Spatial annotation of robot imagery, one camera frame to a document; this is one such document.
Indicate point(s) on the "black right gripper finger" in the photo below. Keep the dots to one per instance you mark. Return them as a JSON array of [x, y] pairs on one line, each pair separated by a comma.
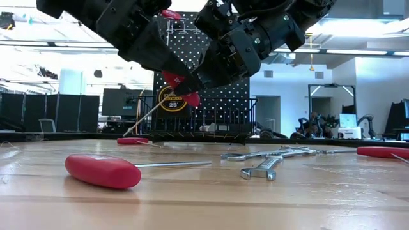
[[204, 81]]

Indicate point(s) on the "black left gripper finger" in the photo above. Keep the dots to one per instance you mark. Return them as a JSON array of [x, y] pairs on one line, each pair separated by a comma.
[[156, 54]]

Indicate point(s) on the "yellow black tape measure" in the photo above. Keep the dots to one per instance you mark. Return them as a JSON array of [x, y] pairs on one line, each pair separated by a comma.
[[172, 107]]

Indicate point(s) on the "black background robot arm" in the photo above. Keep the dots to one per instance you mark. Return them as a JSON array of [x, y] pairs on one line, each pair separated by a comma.
[[314, 126], [369, 121]]

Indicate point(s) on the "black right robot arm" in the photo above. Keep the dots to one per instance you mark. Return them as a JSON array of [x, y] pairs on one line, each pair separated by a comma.
[[287, 22]]

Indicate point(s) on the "black metal pegboard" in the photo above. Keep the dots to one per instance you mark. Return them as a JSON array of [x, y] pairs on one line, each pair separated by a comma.
[[233, 91]]

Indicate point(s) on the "black ceiling dome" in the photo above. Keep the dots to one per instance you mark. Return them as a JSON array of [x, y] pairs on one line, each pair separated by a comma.
[[98, 73]]

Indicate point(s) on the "black computer monitor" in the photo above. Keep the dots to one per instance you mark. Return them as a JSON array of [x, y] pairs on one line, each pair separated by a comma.
[[119, 102]]

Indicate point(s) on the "long ceiling light strip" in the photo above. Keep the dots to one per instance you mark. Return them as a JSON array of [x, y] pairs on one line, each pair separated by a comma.
[[297, 50], [356, 51]]

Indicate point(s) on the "black headphones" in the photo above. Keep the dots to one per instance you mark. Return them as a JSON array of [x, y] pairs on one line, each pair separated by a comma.
[[265, 133]]

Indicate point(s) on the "black office partition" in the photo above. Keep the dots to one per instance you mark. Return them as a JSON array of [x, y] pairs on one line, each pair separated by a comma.
[[70, 111]]

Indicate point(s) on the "small silver combination wrench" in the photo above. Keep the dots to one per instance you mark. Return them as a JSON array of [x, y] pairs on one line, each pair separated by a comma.
[[294, 147]]

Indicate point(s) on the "gray office chair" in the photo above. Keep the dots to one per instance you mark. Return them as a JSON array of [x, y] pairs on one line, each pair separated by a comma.
[[47, 126]]

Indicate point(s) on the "background laptop screen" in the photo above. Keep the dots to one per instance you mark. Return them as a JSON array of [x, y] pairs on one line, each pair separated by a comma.
[[347, 120]]

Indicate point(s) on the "white box device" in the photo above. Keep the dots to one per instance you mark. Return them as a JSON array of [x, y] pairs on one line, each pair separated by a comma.
[[350, 133]]

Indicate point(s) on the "large black background monitor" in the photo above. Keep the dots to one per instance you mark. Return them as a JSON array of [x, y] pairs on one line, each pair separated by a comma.
[[397, 119]]

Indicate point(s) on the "gray wall vent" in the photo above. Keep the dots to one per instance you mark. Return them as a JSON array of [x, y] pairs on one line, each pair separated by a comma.
[[268, 74], [319, 74]]

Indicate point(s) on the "black background station frame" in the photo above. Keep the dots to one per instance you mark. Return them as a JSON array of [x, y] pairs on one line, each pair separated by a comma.
[[332, 85]]

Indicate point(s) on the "black aluminium table frame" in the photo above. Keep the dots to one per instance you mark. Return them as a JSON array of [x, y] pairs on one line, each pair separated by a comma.
[[80, 136]]

